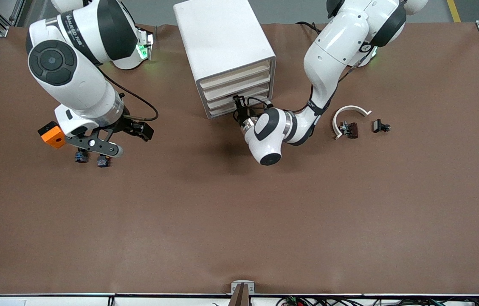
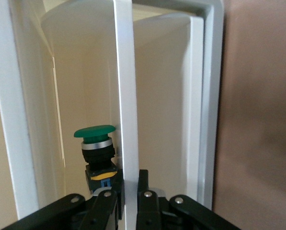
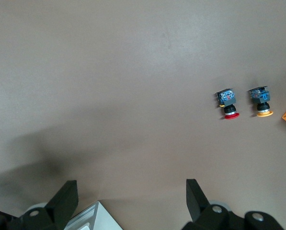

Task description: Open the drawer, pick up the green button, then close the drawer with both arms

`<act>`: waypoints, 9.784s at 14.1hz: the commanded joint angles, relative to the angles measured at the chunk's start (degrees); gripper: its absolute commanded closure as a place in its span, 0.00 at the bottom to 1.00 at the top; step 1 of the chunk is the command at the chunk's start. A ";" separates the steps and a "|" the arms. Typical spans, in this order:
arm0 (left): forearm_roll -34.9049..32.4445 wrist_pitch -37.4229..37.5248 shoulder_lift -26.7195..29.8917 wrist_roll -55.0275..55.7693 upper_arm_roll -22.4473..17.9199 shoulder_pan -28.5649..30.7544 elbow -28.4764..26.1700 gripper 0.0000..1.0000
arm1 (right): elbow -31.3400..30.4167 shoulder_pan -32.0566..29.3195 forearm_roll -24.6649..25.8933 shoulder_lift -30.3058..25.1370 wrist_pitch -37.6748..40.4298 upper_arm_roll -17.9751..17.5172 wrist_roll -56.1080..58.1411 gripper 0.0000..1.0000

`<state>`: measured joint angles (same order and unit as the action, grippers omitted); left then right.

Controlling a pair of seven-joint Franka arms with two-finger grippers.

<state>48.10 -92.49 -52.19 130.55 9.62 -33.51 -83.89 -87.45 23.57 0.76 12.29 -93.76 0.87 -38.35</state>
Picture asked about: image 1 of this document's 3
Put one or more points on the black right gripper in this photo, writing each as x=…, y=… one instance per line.
x=126, y=123

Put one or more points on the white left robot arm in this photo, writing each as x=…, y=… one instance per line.
x=337, y=42

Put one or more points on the small black clip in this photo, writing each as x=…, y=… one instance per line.
x=378, y=126

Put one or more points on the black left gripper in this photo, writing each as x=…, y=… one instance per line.
x=241, y=114

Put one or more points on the orange box with hole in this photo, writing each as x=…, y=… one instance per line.
x=50, y=136

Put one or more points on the white curved plastic bracket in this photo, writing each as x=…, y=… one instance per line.
x=334, y=123

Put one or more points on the yellow push button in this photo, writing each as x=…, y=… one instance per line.
x=81, y=157

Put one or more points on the red push button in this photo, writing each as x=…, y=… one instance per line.
x=103, y=162

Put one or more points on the small brown terminal block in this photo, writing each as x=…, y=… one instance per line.
x=352, y=129

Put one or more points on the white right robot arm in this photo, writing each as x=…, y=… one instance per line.
x=78, y=80

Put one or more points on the grey metal mounting bracket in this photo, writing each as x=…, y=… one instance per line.
x=243, y=285

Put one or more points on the brown table mat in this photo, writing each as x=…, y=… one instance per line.
x=239, y=212

